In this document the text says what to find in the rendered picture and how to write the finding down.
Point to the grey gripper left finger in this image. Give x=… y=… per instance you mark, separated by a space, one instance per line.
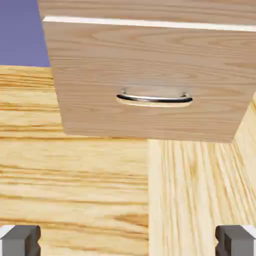
x=18 y=241

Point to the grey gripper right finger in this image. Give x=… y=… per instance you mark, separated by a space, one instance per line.
x=236 y=242

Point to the light wood drawer front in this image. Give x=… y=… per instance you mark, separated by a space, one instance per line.
x=140 y=9
x=152 y=60

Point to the light wood cabinet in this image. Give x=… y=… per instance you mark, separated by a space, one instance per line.
x=140 y=8

